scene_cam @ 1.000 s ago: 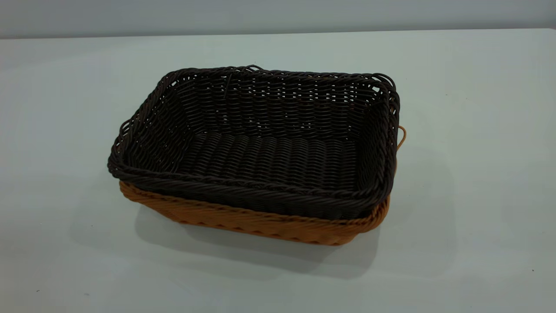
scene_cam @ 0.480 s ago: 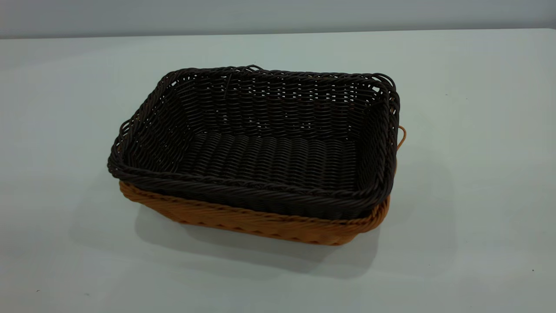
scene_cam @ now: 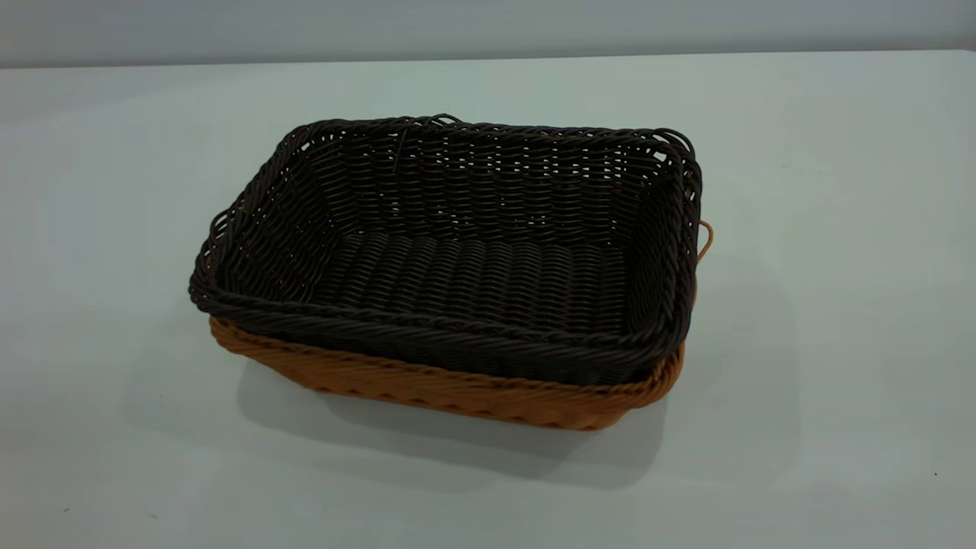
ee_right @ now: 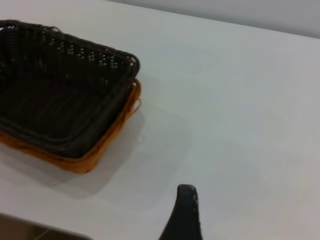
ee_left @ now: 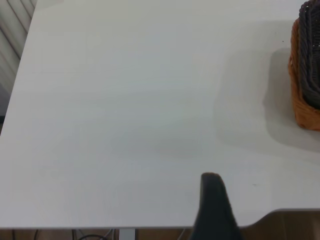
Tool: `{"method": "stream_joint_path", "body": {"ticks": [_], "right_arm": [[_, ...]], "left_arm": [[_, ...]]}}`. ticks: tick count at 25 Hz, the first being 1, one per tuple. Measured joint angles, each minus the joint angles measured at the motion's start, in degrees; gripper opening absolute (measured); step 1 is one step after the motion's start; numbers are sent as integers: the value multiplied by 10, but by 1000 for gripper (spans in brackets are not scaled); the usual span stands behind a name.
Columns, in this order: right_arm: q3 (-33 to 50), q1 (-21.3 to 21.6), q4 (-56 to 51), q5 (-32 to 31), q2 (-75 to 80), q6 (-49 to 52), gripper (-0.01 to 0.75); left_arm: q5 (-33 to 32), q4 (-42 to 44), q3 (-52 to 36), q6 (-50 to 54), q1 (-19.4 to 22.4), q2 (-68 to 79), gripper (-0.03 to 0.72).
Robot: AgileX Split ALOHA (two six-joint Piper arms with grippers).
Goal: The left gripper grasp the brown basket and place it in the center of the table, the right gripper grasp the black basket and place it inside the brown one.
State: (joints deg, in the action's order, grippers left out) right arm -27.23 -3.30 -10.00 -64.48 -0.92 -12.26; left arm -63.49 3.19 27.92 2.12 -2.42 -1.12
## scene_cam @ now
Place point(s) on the dark brown wicker basket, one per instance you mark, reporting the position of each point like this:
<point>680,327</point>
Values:
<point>473,282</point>

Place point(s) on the orange-brown wicker basket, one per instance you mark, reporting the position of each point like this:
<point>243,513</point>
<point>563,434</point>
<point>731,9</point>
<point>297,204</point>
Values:
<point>457,393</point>

